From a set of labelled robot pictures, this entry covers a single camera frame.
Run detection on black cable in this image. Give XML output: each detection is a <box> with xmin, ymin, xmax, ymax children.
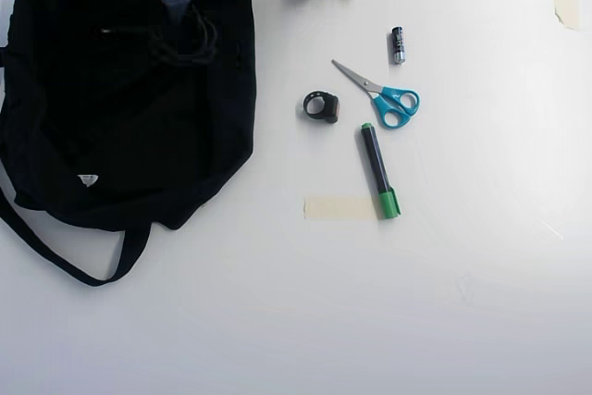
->
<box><xmin>150</xmin><ymin>8</ymin><xmax>219</xmax><ymax>68</ymax></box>

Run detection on black cloth bag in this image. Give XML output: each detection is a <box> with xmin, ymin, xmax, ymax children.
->
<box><xmin>0</xmin><ymin>0</ymin><xmax>258</xmax><ymax>288</ymax></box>

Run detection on black silver battery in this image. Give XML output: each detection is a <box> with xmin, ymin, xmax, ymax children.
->
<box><xmin>389</xmin><ymin>26</ymin><xmax>408</xmax><ymax>66</ymax></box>

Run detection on green black marker pen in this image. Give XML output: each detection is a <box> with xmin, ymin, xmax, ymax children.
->
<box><xmin>359</xmin><ymin>122</ymin><xmax>402</xmax><ymax>221</ymax></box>

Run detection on beige masking tape strip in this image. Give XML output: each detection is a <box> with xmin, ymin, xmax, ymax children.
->
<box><xmin>303</xmin><ymin>196</ymin><xmax>376</xmax><ymax>221</ymax></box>
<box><xmin>552</xmin><ymin>0</ymin><xmax>582</xmax><ymax>31</ymax></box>

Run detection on black ring strap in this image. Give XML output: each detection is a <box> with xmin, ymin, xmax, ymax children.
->
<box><xmin>302</xmin><ymin>89</ymin><xmax>342</xmax><ymax>125</ymax></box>

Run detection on blue handled scissors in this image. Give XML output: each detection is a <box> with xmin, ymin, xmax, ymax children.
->
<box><xmin>330</xmin><ymin>59</ymin><xmax>421</xmax><ymax>130</ymax></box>

